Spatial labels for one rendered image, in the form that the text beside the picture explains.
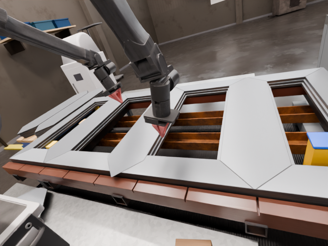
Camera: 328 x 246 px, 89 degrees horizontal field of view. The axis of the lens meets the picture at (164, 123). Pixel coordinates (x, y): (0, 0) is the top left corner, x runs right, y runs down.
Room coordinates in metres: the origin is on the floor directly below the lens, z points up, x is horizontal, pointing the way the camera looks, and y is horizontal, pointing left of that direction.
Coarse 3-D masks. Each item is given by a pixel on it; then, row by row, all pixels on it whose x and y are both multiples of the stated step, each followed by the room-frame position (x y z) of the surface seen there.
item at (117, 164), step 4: (108, 160) 0.54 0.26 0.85; (112, 160) 0.54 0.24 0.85; (116, 160) 0.53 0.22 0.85; (120, 160) 0.52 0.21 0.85; (124, 160) 0.51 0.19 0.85; (128, 160) 0.50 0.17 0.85; (132, 160) 0.50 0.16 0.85; (136, 160) 0.49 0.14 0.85; (140, 160) 0.48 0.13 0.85; (108, 164) 0.52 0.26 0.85; (112, 164) 0.51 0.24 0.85; (116, 164) 0.50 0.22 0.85; (120, 164) 0.49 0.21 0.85; (124, 164) 0.49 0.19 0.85; (128, 164) 0.48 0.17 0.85; (132, 164) 0.47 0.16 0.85; (112, 168) 0.49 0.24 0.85; (116, 168) 0.48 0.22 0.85; (120, 168) 0.47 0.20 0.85; (124, 168) 0.47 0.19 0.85
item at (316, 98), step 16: (288, 80) 0.71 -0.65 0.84; (304, 80) 0.67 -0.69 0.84; (144, 96) 1.13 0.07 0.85; (192, 96) 0.94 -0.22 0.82; (272, 96) 0.64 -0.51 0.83; (112, 112) 1.04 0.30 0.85; (224, 112) 0.64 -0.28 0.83; (320, 112) 0.45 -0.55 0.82; (64, 128) 1.08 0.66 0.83; (96, 128) 0.89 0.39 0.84; (80, 144) 0.77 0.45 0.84; (160, 144) 0.57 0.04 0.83; (288, 144) 0.36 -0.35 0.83; (16, 160) 0.83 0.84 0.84; (128, 176) 0.44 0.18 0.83; (144, 176) 0.40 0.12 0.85; (240, 192) 0.26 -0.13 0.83; (256, 192) 0.24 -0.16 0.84; (272, 192) 0.22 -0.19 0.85
